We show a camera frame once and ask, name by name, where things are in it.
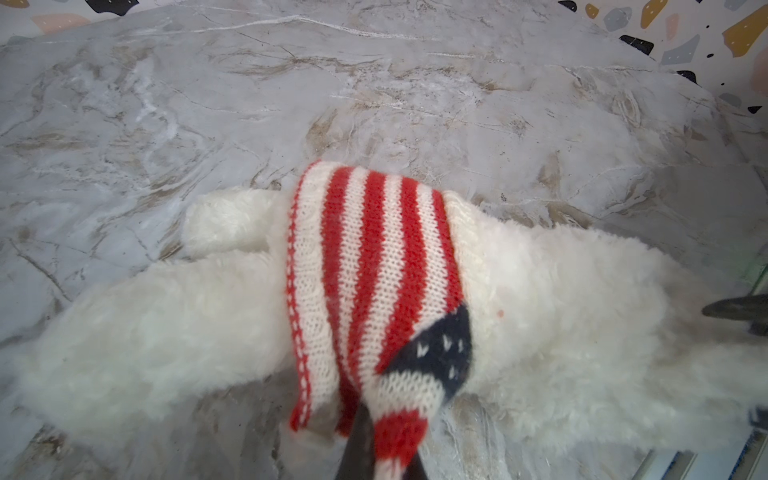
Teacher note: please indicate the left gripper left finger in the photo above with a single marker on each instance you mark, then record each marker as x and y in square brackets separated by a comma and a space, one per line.
[358, 459]

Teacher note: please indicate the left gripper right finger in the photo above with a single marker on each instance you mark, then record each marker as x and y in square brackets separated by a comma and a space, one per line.
[415, 470]

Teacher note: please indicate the red white striped knit sweater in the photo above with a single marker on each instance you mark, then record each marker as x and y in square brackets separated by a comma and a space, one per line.
[378, 313]

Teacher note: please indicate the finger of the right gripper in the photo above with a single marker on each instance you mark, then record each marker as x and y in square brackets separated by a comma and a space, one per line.
[746, 308]

